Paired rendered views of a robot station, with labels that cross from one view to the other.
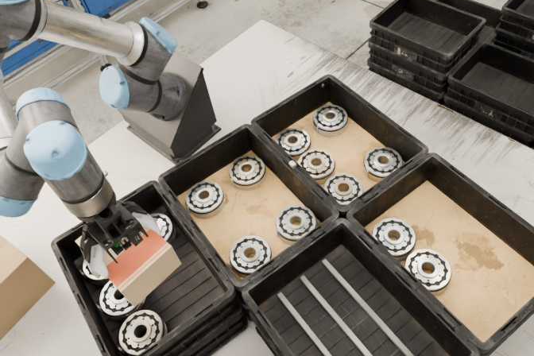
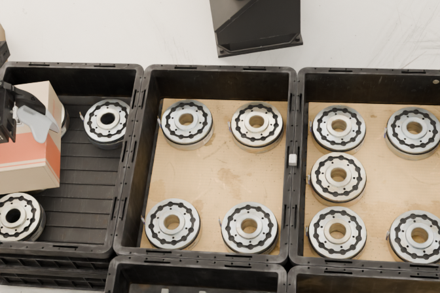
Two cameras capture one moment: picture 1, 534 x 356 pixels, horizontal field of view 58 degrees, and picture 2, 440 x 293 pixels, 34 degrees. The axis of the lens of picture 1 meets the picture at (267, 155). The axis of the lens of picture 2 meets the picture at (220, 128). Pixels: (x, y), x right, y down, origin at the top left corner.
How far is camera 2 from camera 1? 47 cm
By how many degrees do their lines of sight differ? 25
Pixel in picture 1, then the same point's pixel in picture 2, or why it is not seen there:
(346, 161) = (382, 201)
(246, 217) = (211, 178)
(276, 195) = (264, 178)
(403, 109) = not seen: outside the picture
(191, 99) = not seen: outside the picture
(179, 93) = not seen: outside the picture
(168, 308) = (59, 213)
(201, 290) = (102, 220)
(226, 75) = not seen: outside the picture
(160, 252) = (31, 163)
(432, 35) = not seen: outside the picture
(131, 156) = (182, 10)
